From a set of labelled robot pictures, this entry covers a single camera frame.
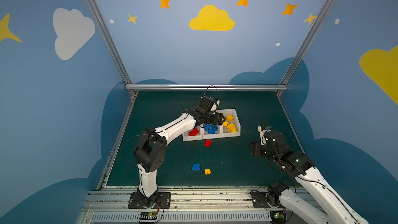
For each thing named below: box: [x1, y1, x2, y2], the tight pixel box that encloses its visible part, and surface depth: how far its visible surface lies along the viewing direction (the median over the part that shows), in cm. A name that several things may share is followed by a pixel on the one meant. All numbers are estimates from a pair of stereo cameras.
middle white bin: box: [202, 123, 223, 140], surface depth 95 cm
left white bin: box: [182, 123, 204, 142], surface depth 95 cm
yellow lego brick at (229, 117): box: [225, 114, 234, 122], surface depth 106 cm
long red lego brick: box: [188, 127, 200, 136], surface depth 98 cm
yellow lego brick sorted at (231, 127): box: [226, 123, 238, 133], surface depth 100 cm
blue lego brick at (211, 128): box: [203, 123, 219, 134], surface depth 100 cm
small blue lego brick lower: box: [192, 163, 201, 171], surface depth 86 cm
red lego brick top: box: [204, 138, 212, 148], surface depth 95 cm
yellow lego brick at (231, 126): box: [226, 122, 237, 131], surface depth 101 cm
